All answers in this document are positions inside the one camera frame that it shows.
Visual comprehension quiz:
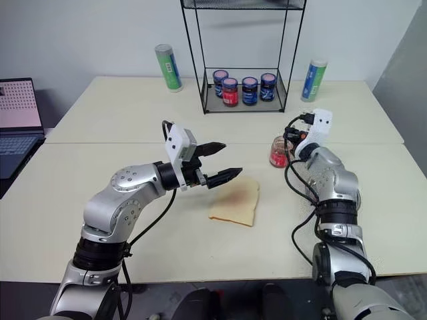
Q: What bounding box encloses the dark rounded shape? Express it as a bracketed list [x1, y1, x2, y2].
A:
[175, 287, 223, 320]

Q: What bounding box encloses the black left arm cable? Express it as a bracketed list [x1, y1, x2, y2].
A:
[121, 119, 177, 296]

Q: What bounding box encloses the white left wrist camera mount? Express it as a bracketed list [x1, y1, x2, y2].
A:
[164, 125, 198, 191]

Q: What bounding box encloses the dark blue laptop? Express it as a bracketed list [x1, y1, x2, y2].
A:
[0, 78, 46, 200]

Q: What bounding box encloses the red label jam jar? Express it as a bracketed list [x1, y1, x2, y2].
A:
[221, 77, 239, 108]

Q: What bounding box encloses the open glass jar red jam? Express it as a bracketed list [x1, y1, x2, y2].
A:
[269, 135, 296, 169]

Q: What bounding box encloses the black wire shelf rack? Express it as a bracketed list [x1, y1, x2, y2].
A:
[179, 0, 306, 115]

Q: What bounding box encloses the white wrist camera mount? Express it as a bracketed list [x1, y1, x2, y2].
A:
[293, 108, 333, 157]
[164, 125, 198, 191]

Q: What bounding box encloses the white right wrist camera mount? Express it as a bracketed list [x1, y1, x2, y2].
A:
[293, 108, 333, 157]

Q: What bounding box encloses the white bread slice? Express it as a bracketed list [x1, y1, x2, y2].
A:
[208, 177, 262, 229]

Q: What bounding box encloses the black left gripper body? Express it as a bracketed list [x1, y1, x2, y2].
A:
[182, 155, 209, 188]

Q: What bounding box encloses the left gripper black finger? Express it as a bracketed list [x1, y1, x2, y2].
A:
[205, 166, 244, 190]
[195, 141, 228, 159]

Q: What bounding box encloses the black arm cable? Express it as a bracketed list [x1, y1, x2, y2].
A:
[282, 115, 378, 286]
[121, 119, 177, 296]

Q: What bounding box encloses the blue green cylindrical can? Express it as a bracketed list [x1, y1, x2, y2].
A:
[300, 59, 328, 103]

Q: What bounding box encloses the blue label jam jar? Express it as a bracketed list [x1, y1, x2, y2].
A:
[241, 76, 259, 107]
[212, 69, 230, 99]
[260, 73, 278, 102]

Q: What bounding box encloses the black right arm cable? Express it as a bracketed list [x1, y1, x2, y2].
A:
[282, 115, 378, 286]

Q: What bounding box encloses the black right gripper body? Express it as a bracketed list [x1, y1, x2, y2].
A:
[284, 113, 316, 143]

